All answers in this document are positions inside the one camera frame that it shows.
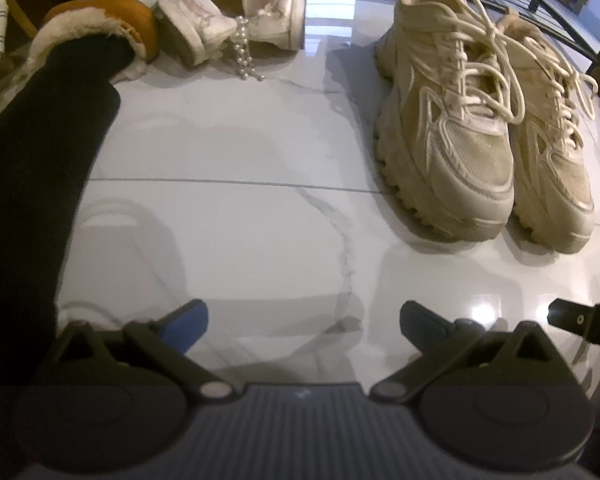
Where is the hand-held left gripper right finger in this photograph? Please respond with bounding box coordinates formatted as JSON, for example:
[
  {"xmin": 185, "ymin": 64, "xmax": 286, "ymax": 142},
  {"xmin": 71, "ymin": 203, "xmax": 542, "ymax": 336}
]
[{"xmin": 367, "ymin": 300, "xmax": 588, "ymax": 406}]

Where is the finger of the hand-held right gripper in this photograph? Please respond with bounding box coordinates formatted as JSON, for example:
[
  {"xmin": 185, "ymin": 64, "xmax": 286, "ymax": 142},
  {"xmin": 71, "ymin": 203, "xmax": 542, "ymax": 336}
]
[{"xmin": 549, "ymin": 298, "xmax": 600, "ymax": 353}]

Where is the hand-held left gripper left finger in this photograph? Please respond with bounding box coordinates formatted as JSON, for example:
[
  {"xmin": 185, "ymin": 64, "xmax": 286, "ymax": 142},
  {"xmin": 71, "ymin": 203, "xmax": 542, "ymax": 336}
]
[{"xmin": 45, "ymin": 299, "xmax": 241, "ymax": 403}]

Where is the beige chunky laced sneaker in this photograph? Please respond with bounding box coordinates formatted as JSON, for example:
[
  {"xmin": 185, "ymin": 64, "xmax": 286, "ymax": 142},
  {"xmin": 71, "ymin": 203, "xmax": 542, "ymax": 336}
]
[
  {"xmin": 490, "ymin": 7, "xmax": 600, "ymax": 256},
  {"xmin": 372, "ymin": 0, "xmax": 518, "ymax": 243}
]

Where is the cream pearl strap shoe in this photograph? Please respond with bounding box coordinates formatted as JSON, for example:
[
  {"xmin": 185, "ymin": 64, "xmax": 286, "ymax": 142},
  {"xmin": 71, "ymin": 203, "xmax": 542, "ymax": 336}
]
[{"xmin": 155, "ymin": 0, "xmax": 308, "ymax": 83}]

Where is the person's left leg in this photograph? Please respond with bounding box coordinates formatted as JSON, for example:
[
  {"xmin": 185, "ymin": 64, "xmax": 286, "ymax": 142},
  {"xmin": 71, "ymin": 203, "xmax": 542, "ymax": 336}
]
[{"xmin": 0, "ymin": 35, "xmax": 123, "ymax": 396}]

